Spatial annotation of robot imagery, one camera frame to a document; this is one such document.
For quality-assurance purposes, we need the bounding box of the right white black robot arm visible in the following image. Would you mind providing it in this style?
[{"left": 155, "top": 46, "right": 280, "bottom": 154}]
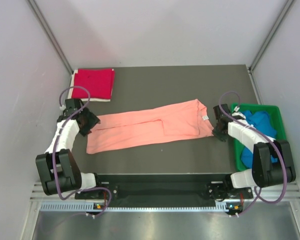
[{"left": 212, "top": 104, "right": 297, "bottom": 198}]

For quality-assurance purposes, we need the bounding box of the salmon pink t shirt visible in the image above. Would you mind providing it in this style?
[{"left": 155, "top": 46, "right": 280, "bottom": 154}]
[{"left": 86, "top": 99, "right": 213, "bottom": 155}]

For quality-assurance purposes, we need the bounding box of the left aluminium frame post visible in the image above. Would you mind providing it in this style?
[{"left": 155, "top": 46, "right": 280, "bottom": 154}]
[{"left": 26, "top": 0, "right": 74, "bottom": 75}]

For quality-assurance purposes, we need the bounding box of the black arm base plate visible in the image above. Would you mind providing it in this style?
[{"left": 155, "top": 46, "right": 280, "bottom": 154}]
[{"left": 74, "top": 174, "right": 253, "bottom": 201}]

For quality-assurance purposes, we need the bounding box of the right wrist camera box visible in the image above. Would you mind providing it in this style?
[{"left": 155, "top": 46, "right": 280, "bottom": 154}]
[{"left": 231, "top": 111, "right": 246, "bottom": 120}]

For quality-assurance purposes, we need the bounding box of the blue t shirt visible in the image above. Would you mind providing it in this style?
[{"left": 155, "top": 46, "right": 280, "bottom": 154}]
[{"left": 240, "top": 110, "right": 277, "bottom": 169}]

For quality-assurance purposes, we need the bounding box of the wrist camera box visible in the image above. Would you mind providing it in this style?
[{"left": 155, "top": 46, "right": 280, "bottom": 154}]
[
  {"left": 63, "top": 98, "right": 82, "bottom": 115},
  {"left": 231, "top": 111, "right": 246, "bottom": 120}
]

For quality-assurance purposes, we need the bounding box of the green plastic bin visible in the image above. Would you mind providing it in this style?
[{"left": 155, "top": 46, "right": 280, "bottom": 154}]
[{"left": 234, "top": 103, "right": 287, "bottom": 171}]

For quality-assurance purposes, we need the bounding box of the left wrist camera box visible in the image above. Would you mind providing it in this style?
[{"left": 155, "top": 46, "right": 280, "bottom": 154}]
[{"left": 63, "top": 98, "right": 82, "bottom": 115}]

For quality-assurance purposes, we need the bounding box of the aluminium frame post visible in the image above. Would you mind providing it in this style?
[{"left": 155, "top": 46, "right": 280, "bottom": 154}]
[
  {"left": 248, "top": 0, "right": 296, "bottom": 74},
  {"left": 26, "top": 0, "right": 74, "bottom": 75}
]

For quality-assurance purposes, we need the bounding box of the slotted grey cable duct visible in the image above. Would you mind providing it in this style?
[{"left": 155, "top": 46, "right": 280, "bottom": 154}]
[{"left": 40, "top": 201, "right": 242, "bottom": 213}]

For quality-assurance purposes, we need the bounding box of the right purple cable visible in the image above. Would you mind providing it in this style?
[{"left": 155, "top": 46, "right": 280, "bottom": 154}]
[{"left": 218, "top": 91, "right": 290, "bottom": 217}]

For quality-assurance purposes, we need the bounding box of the folded red t shirt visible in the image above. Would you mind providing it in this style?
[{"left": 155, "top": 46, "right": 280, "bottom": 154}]
[{"left": 68, "top": 68, "right": 115, "bottom": 102}]

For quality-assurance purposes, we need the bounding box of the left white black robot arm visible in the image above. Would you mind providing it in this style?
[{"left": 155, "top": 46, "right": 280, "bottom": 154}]
[{"left": 35, "top": 108, "right": 104, "bottom": 199}]

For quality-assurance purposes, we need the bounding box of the right aluminium frame post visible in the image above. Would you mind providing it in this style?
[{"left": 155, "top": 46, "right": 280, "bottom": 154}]
[{"left": 248, "top": 0, "right": 296, "bottom": 74}]

